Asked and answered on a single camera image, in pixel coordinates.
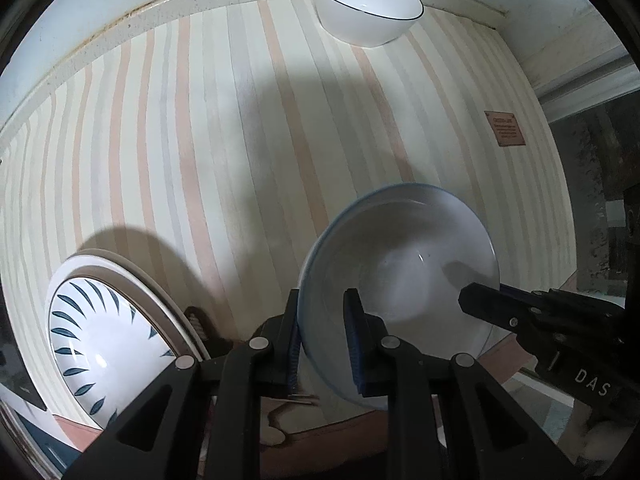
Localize white plate blue leaf pattern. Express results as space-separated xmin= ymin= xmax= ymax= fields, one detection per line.
xmin=46 ymin=272 xmax=201 ymax=429

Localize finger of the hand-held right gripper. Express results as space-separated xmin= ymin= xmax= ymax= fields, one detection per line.
xmin=498 ymin=284 xmax=551 ymax=306
xmin=458 ymin=282 xmax=541 ymax=335

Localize striped tablecloth with cat print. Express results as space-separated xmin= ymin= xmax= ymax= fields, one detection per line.
xmin=0 ymin=0 xmax=580 ymax=467

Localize glass sliding door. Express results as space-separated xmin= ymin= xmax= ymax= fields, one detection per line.
xmin=547 ymin=95 xmax=640 ymax=311

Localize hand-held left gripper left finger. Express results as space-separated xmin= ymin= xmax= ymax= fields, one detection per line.
xmin=65 ymin=287 xmax=303 ymax=480

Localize white bowl coloured dots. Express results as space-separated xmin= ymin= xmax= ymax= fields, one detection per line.
xmin=297 ymin=183 xmax=501 ymax=411

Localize white bowl black rim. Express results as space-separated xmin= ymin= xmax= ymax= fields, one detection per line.
xmin=313 ymin=0 xmax=425 ymax=49

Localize white plate grey floral print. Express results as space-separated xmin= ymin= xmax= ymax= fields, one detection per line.
xmin=45 ymin=248 xmax=213 ymax=361

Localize white door frame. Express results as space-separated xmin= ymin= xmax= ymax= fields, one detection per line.
xmin=520 ymin=45 xmax=640 ymax=124

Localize brown cloth label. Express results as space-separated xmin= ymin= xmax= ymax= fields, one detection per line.
xmin=484 ymin=110 xmax=527 ymax=147

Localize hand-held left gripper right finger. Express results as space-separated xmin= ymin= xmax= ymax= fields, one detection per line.
xmin=342 ymin=287 xmax=571 ymax=480

